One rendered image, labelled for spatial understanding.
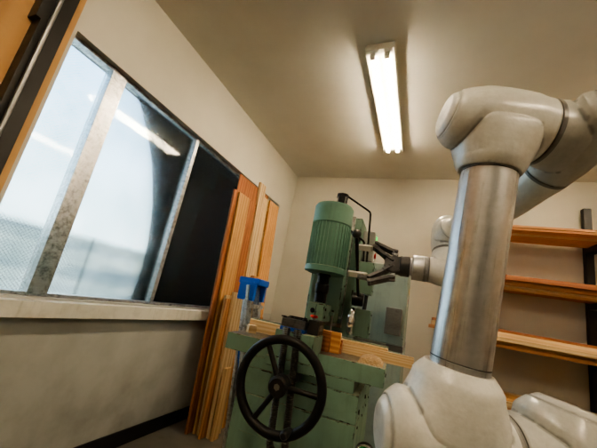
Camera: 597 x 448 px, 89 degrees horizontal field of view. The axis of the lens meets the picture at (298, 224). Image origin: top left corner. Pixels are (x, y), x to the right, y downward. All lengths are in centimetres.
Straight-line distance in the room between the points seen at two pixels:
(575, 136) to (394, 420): 60
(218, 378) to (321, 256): 162
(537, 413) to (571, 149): 48
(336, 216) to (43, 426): 177
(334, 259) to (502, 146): 79
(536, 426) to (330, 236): 86
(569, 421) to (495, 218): 34
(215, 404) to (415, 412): 218
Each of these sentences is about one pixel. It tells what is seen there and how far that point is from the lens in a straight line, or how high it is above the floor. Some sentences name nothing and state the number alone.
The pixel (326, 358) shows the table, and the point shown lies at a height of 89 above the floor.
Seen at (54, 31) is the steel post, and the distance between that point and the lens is 193.
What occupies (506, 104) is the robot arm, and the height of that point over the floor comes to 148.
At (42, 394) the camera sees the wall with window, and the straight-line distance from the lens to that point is 212.
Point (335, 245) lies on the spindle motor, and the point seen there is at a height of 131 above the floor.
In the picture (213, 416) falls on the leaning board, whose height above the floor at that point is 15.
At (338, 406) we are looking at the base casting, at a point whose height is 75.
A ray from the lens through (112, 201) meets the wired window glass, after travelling 214.
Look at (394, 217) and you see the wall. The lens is 374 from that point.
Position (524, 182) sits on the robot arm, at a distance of 86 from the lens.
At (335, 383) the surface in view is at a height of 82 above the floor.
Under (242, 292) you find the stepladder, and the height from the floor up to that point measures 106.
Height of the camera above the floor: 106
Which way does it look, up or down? 14 degrees up
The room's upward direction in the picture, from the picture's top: 11 degrees clockwise
